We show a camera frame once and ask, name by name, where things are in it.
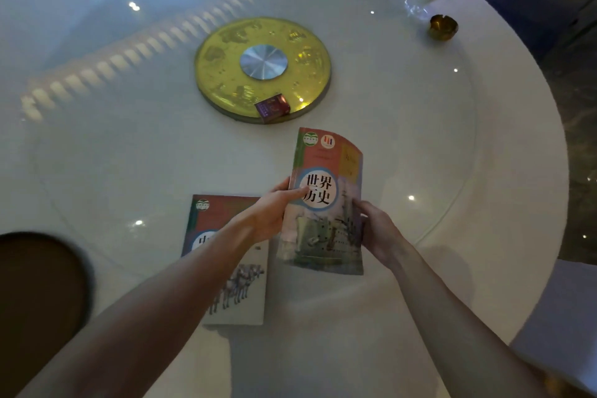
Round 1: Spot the person's right forearm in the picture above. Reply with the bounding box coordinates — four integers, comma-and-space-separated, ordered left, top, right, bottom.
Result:
388, 242, 551, 398

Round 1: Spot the white chair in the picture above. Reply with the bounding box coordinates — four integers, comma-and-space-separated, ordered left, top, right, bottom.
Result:
509, 259, 597, 396

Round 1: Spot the textbook with horses cover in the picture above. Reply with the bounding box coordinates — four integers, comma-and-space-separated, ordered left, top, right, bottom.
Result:
181, 194, 270, 326

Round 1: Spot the person's left forearm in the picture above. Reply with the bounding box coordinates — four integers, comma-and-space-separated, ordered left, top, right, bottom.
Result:
18, 217, 257, 398

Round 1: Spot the gold turntable base disc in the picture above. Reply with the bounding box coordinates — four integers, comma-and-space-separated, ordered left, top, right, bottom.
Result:
194, 16, 332, 124

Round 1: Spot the brass ashtray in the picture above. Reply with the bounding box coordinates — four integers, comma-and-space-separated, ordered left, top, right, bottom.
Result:
429, 14, 459, 42

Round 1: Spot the small red box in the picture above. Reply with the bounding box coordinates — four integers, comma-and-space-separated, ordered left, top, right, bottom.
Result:
254, 94, 291, 124

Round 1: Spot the brown round chair seat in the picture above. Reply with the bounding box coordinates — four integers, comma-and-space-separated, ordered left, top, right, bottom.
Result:
0, 232, 90, 398

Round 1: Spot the person's left hand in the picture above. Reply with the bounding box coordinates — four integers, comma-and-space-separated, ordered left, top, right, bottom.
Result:
237, 177, 309, 244

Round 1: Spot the glass lazy susan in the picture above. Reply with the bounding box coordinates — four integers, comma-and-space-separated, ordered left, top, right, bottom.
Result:
25, 0, 477, 291

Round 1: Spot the person's right hand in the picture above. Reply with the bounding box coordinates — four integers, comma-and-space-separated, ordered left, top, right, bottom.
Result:
353, 198, 407, 270

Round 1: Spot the textbook with ship cover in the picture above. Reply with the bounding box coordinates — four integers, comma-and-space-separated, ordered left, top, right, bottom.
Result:
277, 127, 365, 275

